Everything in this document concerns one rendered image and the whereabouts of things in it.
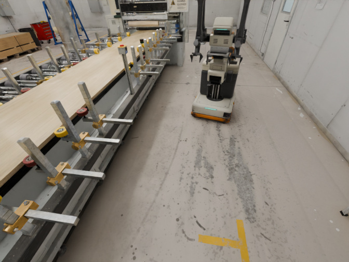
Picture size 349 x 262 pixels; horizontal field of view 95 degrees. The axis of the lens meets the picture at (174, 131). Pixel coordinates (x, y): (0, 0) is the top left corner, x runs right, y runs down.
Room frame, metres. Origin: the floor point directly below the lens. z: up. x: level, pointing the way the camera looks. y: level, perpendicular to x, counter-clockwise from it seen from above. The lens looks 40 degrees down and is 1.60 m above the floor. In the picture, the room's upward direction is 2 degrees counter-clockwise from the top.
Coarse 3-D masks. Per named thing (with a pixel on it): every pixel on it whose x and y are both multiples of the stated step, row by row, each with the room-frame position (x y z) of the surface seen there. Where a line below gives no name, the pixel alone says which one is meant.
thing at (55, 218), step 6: (12, 210) 0.36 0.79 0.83; (30, 210) 0.36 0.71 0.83; (30, 216) 0.33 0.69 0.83; (36, 216) 0.33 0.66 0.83; (42, 216) 0.32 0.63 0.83; (48, 216) 0.32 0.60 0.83; (54, 216) 0.32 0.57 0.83; (60, 216) 0.32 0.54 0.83; (66, 216) 0.32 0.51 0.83; (72, 216) 0.32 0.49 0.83; (60, 222) 0.30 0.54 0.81; (66, 222) 0.29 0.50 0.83; (72, 222) 0.29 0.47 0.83
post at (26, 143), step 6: (24, 138) 0.56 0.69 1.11; (24, 144) 0.54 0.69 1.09; (30, 144) 0.56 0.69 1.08; (24, 150) 0.54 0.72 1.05; (30, 150) 0.54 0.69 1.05; (36, 150) 0.56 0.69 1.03; (30, 156) 0.54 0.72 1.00; (36, 156) 0.54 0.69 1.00; (42, 156) 0.56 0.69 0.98; (36, 162) 0.54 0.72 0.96; (42, 162) 0.54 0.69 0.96; (48, 162) 0.57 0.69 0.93; (42, 168) 0.54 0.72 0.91; (48, 168) 0.55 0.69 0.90; (54, 168) 0.57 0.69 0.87; (48, 174) 0.54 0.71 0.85; (54, 174) 0.55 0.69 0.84; (60, 186) 0.54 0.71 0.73
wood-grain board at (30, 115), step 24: (72, 72) 2.01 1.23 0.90; (96, 72) 1.97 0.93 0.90; (120, 72) 1.98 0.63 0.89; (24, 96) 1.41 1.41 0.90; (48, 96) 1.39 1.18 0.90; (72, 96) 1.37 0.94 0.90; (96, 96) 1.40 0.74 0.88; (0, 120) 1.02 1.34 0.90; (24, 120) 1.01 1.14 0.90; (48, 120) 1.00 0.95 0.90; (0, 144) 0.75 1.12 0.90; (0, 168) 0.56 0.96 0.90
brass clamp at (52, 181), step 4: (60, 164) 0.63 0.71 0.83; (64, 164) 0.63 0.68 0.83; (68, 164) 0.64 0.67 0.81; (56, 168) 0.60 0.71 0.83; (60, 168) 0.60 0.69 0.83; (64, 168) 0.60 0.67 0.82; (68, 168) 0.62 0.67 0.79; (60, 172) 0.57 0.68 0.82; (48, 176) 0.55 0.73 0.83; (56, 176) 0.54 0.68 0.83; (60, 176) 0.56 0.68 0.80; (48, 180) 0.52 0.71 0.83; (52, 180) 0.52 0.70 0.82; (56, 180) 0.53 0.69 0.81; (60, 180) 0.55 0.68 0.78; (48, 184) 0.52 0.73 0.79; (52, 184) 0.51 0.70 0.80
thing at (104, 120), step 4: (84, 120) 1.10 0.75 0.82; (88, 120) 1.09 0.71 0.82; (92, 120) 1.09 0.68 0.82; (104, 120) 1.07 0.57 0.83; (108, 120) 1.06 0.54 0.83; (112, 120) 1.06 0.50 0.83; (116, 120) 1.06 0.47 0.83; (120, 120) 1.06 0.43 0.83; (124, 120) 1.05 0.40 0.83; (128, 120) 1.05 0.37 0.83; (132, 120) 1.05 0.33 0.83; (128, 124) 1.03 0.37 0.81
